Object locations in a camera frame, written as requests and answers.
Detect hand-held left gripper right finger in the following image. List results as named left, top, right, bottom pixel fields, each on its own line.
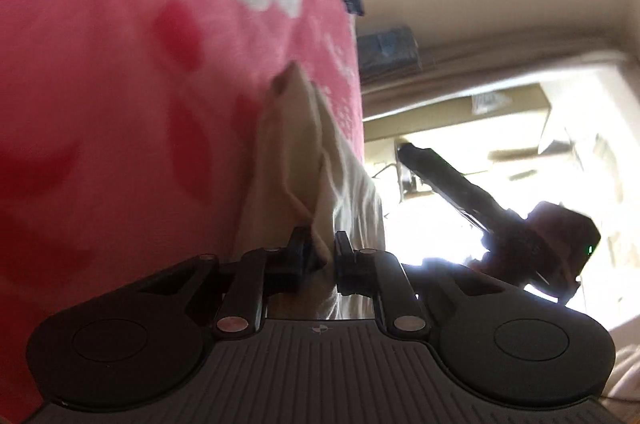
left=334, top=230, right=503, bottom=339

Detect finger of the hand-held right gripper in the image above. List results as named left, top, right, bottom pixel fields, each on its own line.
left=397, top=143, right=506, bottom=232

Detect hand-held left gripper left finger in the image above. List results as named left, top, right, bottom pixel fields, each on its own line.
left=137, top=226, right=322, bottom=339

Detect beige pants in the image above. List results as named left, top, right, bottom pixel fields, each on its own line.
left=235, top=61, right=387, bottom=320

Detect white plastic bag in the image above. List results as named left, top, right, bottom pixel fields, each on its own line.
left=472, top=91, right=512, bottom=116

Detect grey-brown curtain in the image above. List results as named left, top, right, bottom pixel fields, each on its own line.
left=360, top=24, right=632, bottom=121

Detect pink floral blanket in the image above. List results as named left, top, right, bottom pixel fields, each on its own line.
left=0, top=0, right=366, bottom=424

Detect blue box by wall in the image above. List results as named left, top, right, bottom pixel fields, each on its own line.
left=357, top=24, right=423, bottom=81

